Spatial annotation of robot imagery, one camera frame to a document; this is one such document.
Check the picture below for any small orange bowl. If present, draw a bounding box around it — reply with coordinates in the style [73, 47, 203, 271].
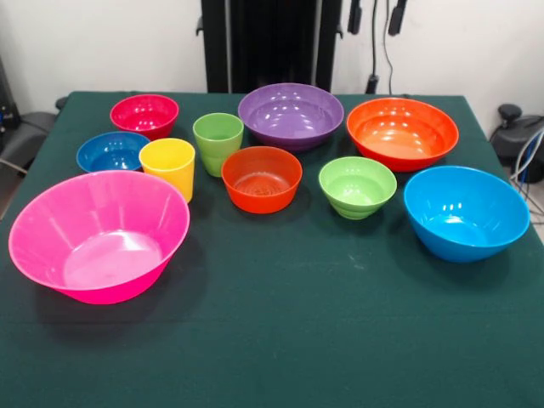
[220, 145, 303, 214]

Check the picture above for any green cup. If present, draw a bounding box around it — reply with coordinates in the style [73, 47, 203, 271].
[192, 112, 245, 178]

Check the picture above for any small green bowl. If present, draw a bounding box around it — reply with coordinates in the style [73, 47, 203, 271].
[318, 156, 398, 221]

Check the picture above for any large orange bowl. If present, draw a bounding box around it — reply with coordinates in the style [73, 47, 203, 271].
[346, 97, 460, 173]

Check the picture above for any purple bowl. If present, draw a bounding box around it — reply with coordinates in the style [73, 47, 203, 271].
[237, 82, 345, 153]

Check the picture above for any yellow cup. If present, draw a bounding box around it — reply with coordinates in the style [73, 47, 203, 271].
[139, 138, 196, 204]

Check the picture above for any dark green tablecloth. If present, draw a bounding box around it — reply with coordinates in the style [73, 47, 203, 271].
[0, 90, 544, 408]

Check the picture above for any small crimson bowl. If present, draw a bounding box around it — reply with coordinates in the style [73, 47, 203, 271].
[110, 93, 180, 141]

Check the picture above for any small dark blue bowl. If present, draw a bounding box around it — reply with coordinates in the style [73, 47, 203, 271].
[76, 131, 150, 174]

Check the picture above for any large pink bowl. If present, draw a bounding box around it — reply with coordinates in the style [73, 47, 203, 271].
[8, 169, 191, 306]

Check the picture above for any light blue bowl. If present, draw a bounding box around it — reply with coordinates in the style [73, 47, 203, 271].
[403, 165, 531, 264]

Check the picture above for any floor cable bundle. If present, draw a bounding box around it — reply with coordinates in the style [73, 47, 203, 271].
[508, 127, 544, 205]

